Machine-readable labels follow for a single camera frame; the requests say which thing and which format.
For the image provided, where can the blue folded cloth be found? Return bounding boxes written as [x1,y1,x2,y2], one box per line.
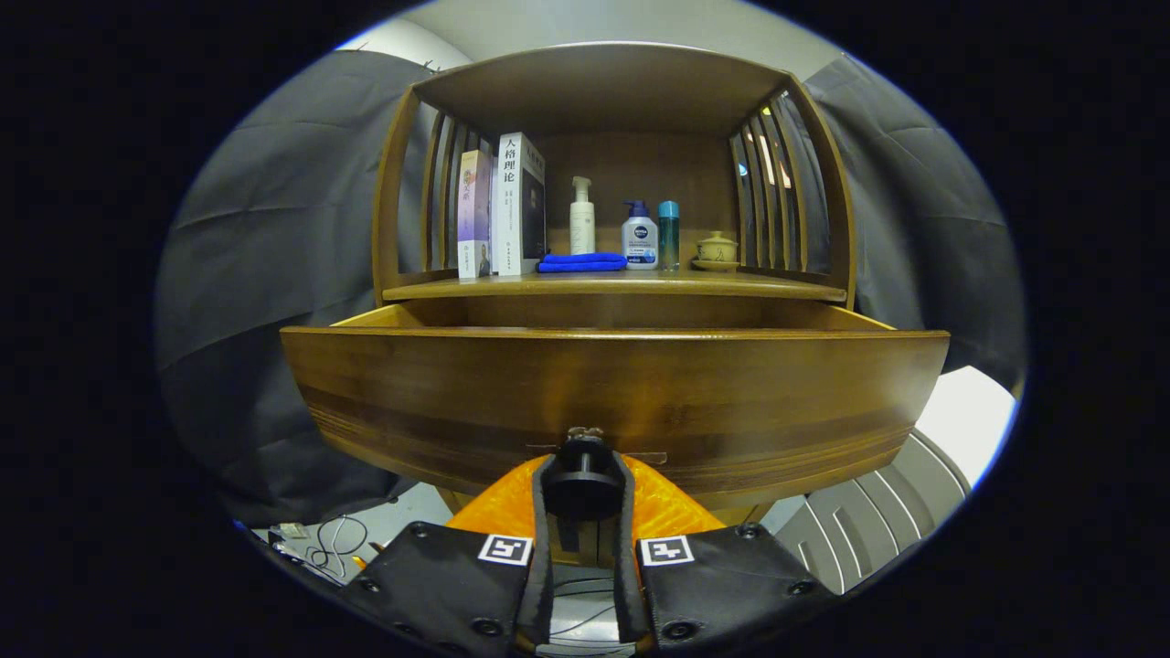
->
[537,251,629,274]

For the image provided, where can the teal glass bottle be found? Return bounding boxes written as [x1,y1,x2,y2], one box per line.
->
[658,200,681,271]

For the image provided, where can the black cables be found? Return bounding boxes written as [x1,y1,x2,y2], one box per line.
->
[274,514,376,586]

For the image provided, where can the wooden countertop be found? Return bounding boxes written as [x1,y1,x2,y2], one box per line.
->
[382,268,849,304]

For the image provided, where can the grey ribbed panel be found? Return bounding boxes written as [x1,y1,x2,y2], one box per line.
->
[772,428,972,597]

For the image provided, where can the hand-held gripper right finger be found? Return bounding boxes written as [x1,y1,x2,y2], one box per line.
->
[611,452,837,652]

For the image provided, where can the white bottle with blue cap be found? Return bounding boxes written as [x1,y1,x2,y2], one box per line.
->
[622,199,660,271]

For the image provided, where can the white book with dark cover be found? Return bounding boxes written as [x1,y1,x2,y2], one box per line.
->
[491,132,548,277]

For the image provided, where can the white pump bottle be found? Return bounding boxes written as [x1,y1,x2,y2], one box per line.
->
[569,175,597,256]

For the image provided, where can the wooden cabinet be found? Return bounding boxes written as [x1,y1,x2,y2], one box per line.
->
[370,41,858,568]

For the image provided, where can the wooden drawer with black knob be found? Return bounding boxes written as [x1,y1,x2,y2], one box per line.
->
[279,302,952,524]

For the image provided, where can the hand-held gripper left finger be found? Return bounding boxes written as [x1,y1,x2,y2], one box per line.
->
[338,454,556,654]

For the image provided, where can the pink purple book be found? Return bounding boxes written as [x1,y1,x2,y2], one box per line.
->
[456,149,495,280]

